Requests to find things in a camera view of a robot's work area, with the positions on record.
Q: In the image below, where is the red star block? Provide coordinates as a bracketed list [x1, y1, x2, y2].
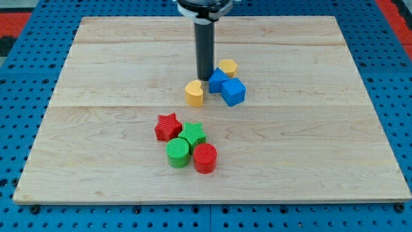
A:
[154, 113, 183, 142]

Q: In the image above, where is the green star block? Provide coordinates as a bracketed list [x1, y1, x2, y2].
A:
[178, 122, 207, 155]

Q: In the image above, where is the blue triangle block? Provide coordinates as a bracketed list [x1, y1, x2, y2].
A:
[209, 68, 230, 93]

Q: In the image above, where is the green cylinder block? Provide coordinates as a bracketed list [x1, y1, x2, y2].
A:
[165, 138, 190, 168]

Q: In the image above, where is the yellow heart block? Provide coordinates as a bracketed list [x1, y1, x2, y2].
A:
[184, 80, 203, 107]

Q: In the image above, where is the red cylinder block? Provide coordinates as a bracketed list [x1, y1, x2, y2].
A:
[193, 143, 218, 174]

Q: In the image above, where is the blue cube block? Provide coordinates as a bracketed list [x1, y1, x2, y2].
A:
[221, 78, 247, 106]

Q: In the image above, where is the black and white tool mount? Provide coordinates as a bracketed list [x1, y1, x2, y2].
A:
[177, 0, 233, 22]

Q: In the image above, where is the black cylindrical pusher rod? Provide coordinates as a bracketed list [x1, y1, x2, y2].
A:
[194, 19, 214, 81]

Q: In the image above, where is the yellow hexagon block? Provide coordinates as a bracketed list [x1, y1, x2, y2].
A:
[218, 59, 238, 78]

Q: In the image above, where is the wooden board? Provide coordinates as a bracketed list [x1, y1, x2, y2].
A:
[13, 16, 411, 205]

